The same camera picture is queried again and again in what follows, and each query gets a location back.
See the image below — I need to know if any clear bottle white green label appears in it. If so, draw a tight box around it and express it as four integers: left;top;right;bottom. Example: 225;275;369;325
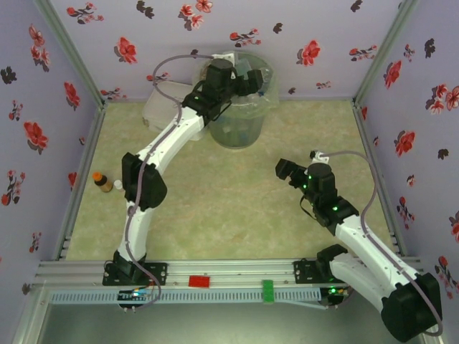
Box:
233;57;254;78

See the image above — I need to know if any clear plastic bin liner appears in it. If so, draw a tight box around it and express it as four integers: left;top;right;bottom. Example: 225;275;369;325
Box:
192;49;280;119

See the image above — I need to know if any grey translucent plastic bin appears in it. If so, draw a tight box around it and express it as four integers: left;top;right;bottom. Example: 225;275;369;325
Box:
193;49;280;148

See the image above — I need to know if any white square lidded container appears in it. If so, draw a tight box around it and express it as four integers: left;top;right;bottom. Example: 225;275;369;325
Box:
143;81;209;141

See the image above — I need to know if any grey metal panel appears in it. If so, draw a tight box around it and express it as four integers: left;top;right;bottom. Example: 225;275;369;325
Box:
10;282;442;344

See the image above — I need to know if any brown bottle orange cap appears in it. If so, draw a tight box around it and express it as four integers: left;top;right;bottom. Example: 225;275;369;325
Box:
92;171;113;194

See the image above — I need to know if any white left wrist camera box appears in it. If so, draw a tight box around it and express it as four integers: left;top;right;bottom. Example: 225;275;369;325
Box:
211;52;238;65

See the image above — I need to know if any grey right arm cable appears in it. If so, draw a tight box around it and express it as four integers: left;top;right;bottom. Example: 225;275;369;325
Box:
322;150;444;336

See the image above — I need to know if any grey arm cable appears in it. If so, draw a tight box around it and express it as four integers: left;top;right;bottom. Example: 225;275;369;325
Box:
103;53;223;311
322;150;444;336

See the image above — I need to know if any grey left arm cable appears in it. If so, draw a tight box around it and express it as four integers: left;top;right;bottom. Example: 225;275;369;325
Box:
103;53;223;311

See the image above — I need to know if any aluminium side frame rail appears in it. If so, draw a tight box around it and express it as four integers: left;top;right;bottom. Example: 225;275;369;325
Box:
353;100;406;257
53;102;108;259

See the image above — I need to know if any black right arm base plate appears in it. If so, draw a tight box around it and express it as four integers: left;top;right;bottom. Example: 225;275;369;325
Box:
293;258;338;284

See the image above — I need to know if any aluminium mounting rail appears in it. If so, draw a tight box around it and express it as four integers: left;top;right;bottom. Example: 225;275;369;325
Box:
34;257;427;287

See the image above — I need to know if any aluminium frame post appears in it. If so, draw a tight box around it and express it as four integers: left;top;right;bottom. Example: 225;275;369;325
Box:
353;0;420;108
34;0;108;108

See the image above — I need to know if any white slotted cable duct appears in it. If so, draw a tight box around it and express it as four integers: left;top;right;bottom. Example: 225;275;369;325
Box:
48;288;322;305

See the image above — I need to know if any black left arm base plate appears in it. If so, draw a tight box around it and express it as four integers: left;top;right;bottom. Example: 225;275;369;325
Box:
103;261;169;287

